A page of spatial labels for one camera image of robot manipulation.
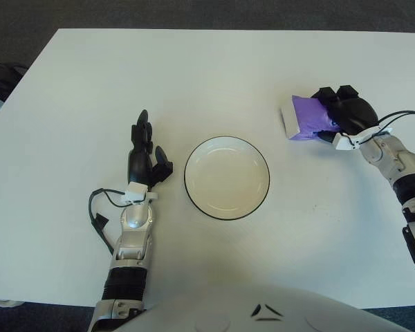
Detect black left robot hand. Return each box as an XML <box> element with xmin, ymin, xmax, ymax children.
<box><xmin>127</xmin><ymin>109</ymin><xmax>175</xmax><ymax>190</ymax></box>

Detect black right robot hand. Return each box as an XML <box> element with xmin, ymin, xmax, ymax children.
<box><xmin>309</xmin><ymin>84</ymin><xmax>380</xmax><ymax>145</ymax></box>

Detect purple tissue paper pack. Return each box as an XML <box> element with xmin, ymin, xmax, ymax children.
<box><xmin>279</xmin><ymin>95</ymin><xmax>342</xmax><ymax>141</ymax></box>

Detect white plate black rim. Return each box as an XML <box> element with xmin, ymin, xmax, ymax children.
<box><xmin>183</xmin><ymin>136</ymin><xmax>271</xmax><ymax>221</ymax></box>

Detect black bag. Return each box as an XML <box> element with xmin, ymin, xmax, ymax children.
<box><xmin>0</xmin><ymin>61</ymin><xmax>28</xmax><ymax>111</ymax></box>

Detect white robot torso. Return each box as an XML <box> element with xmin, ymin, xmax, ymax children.
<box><xmin>122</xmin><ymin>276</ymin><xmax>405</xmax><ymax>332</ymax></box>

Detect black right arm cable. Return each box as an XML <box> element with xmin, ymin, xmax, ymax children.
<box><xmin>345</xmin><ymin>109</ymin><xmax>415</xmax><ymax>146</ymax></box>

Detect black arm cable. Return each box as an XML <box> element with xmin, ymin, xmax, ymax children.
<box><xmin>345</xmin><ymin>109</ymin><xmax>415</xmax><ymax>146</ymax></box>
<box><xmin>88</xmin><ymin>187</ymin><xmax>131</xmax><ymax>257</ymax></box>

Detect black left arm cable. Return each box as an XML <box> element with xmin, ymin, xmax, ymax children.
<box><xmin>88</xmin><ymin>187</ymin><xmax>131</xmax><ymax>257</ymax></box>

